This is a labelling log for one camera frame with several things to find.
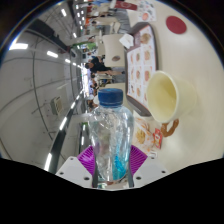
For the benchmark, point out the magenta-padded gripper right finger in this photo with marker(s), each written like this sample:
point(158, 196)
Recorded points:
point(151, 170)

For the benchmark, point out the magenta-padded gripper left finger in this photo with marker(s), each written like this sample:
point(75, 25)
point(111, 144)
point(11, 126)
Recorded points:
point(73, 168)

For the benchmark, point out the clear blue-capped water bottle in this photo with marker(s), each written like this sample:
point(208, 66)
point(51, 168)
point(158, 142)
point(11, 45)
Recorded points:
point(111, 133)

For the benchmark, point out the ceiling air conditioner unit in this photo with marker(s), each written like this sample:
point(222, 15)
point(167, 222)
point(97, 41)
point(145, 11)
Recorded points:
point(56, 105)

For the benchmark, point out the dark tray with printed liner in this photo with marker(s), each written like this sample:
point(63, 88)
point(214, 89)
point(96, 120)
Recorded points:
point(141, 66)

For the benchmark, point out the person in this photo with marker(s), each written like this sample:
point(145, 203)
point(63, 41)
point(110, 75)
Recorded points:
point(98, 66)

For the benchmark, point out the crumpled white napkin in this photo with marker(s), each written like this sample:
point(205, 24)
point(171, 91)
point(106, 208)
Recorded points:
point(126, 40)

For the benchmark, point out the group of ceiling lights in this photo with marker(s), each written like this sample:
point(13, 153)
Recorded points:
point(19, 46)

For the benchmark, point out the flat round red coaster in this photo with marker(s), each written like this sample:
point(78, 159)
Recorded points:
point(176, 24)

